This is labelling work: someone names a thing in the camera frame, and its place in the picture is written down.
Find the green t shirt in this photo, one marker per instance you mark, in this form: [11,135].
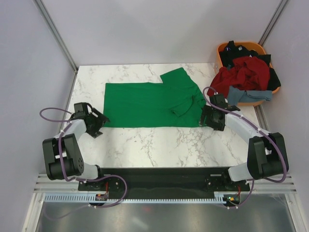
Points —
[175,102]

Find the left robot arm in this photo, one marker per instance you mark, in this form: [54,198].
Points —
[62,156]

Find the right aluminium frame post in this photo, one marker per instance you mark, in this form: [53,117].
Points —
[273,21]

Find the left aluminium frame post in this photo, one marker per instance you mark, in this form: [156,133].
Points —
[55,33]

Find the white slotted cable duct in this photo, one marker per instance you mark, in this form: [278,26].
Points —
[94,198]

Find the blue grey t shirt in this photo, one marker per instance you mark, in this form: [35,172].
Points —
[236,96]

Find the orange plastic basket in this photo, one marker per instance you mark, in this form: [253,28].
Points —
[244,74]

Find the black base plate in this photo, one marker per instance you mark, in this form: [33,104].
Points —
[164,183]

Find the red t shirt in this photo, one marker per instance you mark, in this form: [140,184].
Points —
[248,73]

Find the aluminium frame post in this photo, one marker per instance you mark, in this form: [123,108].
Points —
[273,21]
[55,33]

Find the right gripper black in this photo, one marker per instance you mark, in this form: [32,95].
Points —
[206,110]

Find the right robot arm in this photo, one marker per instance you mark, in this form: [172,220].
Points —
[266,156]

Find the black t shirt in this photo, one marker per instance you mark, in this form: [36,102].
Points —
[227,52]

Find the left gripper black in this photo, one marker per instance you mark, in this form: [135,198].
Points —
[101,120]

